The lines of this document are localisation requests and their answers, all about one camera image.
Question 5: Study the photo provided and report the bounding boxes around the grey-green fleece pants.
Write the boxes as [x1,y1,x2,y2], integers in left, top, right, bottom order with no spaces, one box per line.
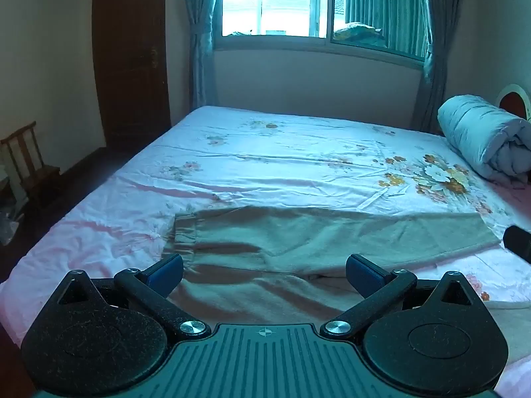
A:
[161,205,531,363]

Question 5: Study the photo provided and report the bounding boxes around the rolled light blue duvet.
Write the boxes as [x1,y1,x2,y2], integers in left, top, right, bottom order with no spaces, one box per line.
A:
[437,95,530,188]

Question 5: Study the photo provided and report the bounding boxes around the red white headboard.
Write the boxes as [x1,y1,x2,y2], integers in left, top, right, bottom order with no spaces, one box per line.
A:
[496,84,531,120]

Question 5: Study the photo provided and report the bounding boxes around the wooden chair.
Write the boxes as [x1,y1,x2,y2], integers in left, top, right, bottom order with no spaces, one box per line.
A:
[1,121,60,210]

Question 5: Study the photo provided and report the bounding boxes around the right teal curtain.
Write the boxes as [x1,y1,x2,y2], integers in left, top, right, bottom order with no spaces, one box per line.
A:
[411,0,462,133]

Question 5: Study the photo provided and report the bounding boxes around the teal curtain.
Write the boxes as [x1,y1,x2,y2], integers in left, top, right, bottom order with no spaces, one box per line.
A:
[411,0,462,133]
[185,0,217,110]

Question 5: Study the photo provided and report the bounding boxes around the left teal curtain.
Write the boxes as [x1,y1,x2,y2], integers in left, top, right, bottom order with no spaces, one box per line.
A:
[185,0,217,110]

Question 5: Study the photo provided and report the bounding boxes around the window with frame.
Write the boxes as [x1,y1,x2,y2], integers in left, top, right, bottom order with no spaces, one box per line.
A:
[214,0,427,61]

